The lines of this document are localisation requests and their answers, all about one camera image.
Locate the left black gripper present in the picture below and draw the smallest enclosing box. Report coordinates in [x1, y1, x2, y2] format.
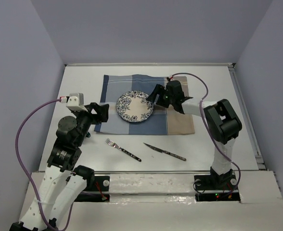
[72, 102, 109, 145]

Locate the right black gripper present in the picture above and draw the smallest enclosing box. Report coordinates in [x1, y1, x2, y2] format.
[146, 84, 175, 108]

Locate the blue beige plaid cloth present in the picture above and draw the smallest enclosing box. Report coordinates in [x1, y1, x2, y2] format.
[94, 74, 195, 135]

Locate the blue floral ceramic plate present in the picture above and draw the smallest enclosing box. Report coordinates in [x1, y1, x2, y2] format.
[116, 90, 154, 123]

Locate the silver fork patterned handle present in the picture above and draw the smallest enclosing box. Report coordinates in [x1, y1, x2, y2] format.
[105, 139, 141, 162]

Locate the steak knife patterned handle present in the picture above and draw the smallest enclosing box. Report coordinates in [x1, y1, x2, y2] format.
[144, 143, 187, 161]

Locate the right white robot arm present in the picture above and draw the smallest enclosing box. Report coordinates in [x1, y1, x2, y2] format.
[146, 80, 242, 193]

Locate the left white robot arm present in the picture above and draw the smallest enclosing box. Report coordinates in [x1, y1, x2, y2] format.
[10, 103, 109, 231]

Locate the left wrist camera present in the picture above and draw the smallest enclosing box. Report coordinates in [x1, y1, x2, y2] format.
[60, 93, 87, 112]

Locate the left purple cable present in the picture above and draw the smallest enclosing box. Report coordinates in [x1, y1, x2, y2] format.
[15, 96, 73, 231]

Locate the purple cable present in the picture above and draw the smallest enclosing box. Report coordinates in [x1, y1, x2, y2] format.
[169, 72, 241, 199]
[15, 96, 73, 231]

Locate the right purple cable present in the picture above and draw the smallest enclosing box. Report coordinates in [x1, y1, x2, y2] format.
[169, 72, 241, 199]

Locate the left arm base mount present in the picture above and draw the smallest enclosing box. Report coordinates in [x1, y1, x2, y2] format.
[74, 175, 110, 203]

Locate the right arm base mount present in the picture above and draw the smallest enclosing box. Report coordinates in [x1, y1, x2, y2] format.
[193, 174, 241, 202]

